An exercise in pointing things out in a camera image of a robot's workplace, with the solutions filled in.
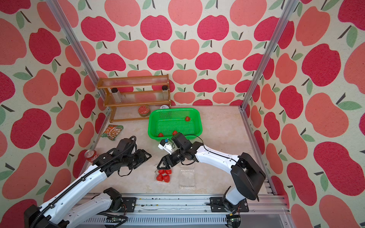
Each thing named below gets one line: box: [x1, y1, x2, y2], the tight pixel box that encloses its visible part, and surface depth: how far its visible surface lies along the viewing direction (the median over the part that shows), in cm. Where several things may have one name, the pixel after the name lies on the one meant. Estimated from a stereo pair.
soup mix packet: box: [100, 124, 124, 142], surface depth 105 cm
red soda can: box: [84, 149, 99, 165], surface depth 84 cm
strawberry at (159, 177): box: [155, 173, 164, 182], surface depth 83 cm
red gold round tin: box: [137, 104, 151, 117], surface depth 116 cm
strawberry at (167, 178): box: [163, 174, 171, 183], surface depth 83 cm
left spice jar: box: [111, 87, 122, 104], surface depth 101 cm
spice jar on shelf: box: [161, 85, 169, 101], surface depth 103 cm
